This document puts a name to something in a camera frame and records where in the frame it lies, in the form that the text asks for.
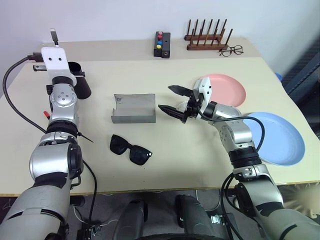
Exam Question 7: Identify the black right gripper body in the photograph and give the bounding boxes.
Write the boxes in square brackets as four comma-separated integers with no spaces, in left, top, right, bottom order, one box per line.
[186,87,204,119]

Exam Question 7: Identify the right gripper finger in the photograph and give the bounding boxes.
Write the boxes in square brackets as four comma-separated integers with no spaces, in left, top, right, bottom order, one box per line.
[167,84,194,98]
[157,104,188,124]

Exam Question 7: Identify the black plastic cup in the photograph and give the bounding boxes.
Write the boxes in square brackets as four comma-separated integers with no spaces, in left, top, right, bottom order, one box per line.
[67,61,92,100]

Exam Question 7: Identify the black marker with white ends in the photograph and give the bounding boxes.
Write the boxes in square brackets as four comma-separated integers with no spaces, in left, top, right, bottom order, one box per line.
[49,28,60,48]

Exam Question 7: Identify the grey glasses case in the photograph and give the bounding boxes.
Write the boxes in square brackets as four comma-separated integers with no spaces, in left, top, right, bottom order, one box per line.
[111,93,157,125]

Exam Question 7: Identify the black sunglasses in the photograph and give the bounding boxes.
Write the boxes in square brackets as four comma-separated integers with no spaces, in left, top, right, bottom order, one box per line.
[109,134,154,166]

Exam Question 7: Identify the crumpled white tissue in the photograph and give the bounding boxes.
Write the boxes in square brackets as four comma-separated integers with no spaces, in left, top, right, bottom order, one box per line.
[174,100,189,113]

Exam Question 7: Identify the pink plate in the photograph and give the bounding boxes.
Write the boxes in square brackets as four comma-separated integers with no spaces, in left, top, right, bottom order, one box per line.
[199,73,247,108]

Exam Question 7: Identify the black box with round socket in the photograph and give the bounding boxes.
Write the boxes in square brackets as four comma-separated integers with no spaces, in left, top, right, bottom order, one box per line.
[161,32,172,60]

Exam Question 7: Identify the black box with coloured buttons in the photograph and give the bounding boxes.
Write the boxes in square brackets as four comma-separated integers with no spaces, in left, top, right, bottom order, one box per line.
[152,31,165,58]

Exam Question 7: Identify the brown wooden plate rack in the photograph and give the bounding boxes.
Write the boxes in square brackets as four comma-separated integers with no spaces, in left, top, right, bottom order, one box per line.
[184,18,235,52]

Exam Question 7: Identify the dark-framed clear eyeglasses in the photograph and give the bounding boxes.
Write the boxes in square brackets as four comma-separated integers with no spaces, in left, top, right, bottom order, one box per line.
[219,44,245,58]

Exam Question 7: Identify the blue plate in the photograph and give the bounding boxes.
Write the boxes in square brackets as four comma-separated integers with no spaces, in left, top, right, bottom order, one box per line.
[242,111,306,167]

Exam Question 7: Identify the dark grey rounded housing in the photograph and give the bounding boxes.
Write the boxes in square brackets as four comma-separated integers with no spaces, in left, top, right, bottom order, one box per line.
[174,194,216,240]
[117,198,148,240]

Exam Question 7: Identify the dark ribbed furniture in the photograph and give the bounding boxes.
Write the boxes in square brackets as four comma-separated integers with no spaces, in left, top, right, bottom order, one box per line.
[283,41,320,141]

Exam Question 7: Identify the black curved rim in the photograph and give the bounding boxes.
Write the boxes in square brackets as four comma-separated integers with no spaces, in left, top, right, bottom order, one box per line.
[134,233,188,240]

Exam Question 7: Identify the black floor power box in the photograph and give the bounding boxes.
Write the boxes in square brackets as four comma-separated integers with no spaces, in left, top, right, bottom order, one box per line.
[77,224,101,240]

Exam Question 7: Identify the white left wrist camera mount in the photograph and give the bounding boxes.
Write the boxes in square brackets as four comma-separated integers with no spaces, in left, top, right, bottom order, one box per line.
[40,46,77,86]

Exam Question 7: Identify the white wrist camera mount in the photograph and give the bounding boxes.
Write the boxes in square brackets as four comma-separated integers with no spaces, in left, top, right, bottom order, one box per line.
[192,76,213,112]
[40,46,77,86]

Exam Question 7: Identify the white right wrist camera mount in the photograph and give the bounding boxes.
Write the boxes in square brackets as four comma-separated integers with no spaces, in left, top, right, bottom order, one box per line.
[192,76,213,112]

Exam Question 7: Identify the white floor cable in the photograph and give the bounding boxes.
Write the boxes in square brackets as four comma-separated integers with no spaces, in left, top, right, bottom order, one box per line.
[196,189,221,211]
[73,204,121,226]

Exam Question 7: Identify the black table frame bar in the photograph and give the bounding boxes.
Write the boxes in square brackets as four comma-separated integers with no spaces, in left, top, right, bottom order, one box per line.
[71,196,86,207]

